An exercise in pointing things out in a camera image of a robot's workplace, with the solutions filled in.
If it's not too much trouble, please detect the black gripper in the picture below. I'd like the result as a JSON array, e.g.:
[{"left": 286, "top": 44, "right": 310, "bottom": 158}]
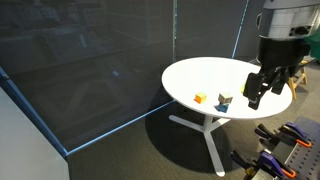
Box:
[{"left": 243, "top": 38, "right": 310, "bottom": 110}]

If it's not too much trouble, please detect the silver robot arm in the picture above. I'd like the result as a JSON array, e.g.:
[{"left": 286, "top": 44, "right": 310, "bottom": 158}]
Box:
[{"left": 243, "top": 0, "right": 320, "bottom": 110}]

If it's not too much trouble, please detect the yellow-green block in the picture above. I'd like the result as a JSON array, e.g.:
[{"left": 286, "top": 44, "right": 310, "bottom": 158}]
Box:
[{"left": 241, "top": 85, "right": 245, "bottom": 93}]

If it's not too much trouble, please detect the blue block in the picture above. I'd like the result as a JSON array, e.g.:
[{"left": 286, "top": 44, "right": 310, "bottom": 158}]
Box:
[{"left": 214, "top": 104, "right": 229, "bottom": 113}]

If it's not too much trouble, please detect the orange block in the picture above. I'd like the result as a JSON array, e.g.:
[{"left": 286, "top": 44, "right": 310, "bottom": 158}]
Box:
[{"left": 194, "top": 92, "right": 207, "bottom": 104}]

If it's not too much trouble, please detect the wooden chair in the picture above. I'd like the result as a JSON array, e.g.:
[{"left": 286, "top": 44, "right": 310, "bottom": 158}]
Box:
[{"left": 288, "top": 59, "right": 315, "bottom": 100}]

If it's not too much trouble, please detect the white round table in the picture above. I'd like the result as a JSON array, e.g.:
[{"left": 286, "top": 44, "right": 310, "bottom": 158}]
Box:
[{"left": 162, "top": 57, "right": 292, "bottom": 177}]

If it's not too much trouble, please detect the purple orange clamp upper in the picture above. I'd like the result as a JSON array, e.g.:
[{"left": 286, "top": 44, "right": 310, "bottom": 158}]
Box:
[{"left": 254, "top": 122, "right": 312, "bottom": 148}]

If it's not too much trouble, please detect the purple orange clamp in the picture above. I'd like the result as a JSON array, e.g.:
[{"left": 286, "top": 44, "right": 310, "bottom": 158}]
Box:
[
  {"left": 254, "top": 122, "right": 312, "bottom": 148},
  {"left": 230, "top": 150, "right": 296, "bottom": 179}
]

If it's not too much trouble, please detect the purple orange clamp lower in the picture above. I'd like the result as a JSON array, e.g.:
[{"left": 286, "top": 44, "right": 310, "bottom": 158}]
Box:
[{"left": 230, "top": 150, "right": 296, "bottom": 179}]

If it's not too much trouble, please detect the black perforated board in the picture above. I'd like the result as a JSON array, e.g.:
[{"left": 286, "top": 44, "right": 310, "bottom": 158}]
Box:
[{"left": 265, "top": 116, "right": 320, "bottom": 180}]

